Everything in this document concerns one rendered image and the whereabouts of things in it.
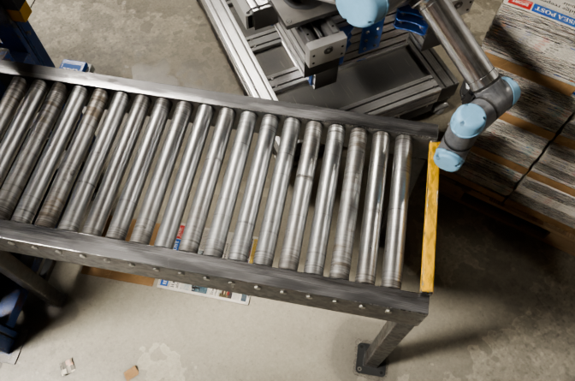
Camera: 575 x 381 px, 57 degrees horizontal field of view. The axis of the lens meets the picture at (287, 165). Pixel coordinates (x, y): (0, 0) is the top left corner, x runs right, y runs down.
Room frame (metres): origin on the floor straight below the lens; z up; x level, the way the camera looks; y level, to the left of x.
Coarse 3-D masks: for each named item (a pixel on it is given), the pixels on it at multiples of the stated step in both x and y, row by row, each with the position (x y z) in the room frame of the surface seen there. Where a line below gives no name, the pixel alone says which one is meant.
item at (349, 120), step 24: (0, 72) 1.04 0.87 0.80; (24, 72) 1.04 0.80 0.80; (48, 72) 1.04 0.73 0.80; (72, 72) 1.04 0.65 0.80; (24, 96) 1.03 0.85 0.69; (168, 96) 0.95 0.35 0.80; (192, 96) 0.95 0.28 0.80; (216, 96) 0.95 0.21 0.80; (240, 96) 0.95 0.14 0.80; (192, 120) 0.93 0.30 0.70; (312, 120) 0.86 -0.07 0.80; (336, 120) 0.86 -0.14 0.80; (360, 120) 0.86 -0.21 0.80; (384, 120) 0.86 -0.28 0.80; (408, 120) 0.86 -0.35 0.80
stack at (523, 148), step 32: (544, 96) 0.96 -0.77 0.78; (512, 128) 0.97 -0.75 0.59; (544, 128) 0.93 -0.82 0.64; (480, 160) 0.99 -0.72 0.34; (512, 160) 0.94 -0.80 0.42; (544, 160) 0.89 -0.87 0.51; (448, 192) 1.01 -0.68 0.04; (480, 192) 0.96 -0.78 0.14; (512, 192) 0.91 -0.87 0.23; (544, 192) 0.86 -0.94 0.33; (512, 224) 0.86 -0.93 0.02; (544, 224) 0.82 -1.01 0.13
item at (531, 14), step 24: (504, 0) 1.06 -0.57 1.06; (528, 0) 1.06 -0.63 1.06; (552, 0) 1.06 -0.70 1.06; (504, 24) 1.04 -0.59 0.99; (528, 24) 1.01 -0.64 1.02; (552, 24) 0.99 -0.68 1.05; (504, 48) 1.03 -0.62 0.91; (528, 48) 1.00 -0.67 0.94; (552, 48) 0.97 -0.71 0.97; (552, 72) 0.96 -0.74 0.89
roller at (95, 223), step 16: (144, 96) 0.95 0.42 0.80; (144, 112) 0.90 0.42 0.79; (128, 128) 0.83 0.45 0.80; (128, 144) 0.79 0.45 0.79; (112, 160) 0.73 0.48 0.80; (128, 160) 0.74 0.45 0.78; (112, 176) 0.68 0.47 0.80; (112, 192) 0.64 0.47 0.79; (96, 208) 0.59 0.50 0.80; (96, 224) 0.54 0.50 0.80
